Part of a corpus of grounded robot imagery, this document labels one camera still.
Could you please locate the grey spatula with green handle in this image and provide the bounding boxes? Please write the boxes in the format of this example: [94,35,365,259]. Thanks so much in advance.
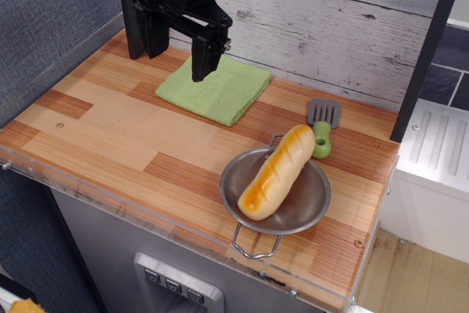
[308,98,341,159]

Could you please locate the black post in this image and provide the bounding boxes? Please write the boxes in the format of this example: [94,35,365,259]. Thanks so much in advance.
[114,0,152,60]
[390,0,455,142]

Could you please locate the green folded towel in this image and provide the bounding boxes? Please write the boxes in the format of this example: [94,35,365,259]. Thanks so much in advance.
[155,56,273,127]

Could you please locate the black left post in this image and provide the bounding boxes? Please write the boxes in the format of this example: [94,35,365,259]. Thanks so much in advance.
[114,0,152,60]

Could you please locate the yellow object at corner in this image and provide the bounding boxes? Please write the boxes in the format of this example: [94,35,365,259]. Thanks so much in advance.
[9,299,45,313]

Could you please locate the black right post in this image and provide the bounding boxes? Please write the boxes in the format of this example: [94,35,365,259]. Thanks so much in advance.
[390,0,455,142]

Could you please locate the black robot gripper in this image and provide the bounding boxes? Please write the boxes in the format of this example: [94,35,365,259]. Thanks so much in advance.
[133,0,232,82]

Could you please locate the grey dispenser panel with buttons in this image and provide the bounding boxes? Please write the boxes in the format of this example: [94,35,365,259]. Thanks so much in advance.
[133,251,225,312]

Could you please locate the toy bread loaf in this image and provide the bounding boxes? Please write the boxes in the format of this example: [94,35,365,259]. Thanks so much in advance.
[237,125,315,221]

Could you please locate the white ribbed cabinet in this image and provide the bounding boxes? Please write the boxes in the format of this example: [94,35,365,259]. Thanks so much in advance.
[378,100,468,262]

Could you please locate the clear acrylic table edge guard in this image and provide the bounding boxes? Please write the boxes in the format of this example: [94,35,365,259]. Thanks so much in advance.
[1,147,356,312]

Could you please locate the steel bowl with handles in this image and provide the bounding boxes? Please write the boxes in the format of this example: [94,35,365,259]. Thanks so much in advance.
[220,125,331,239]

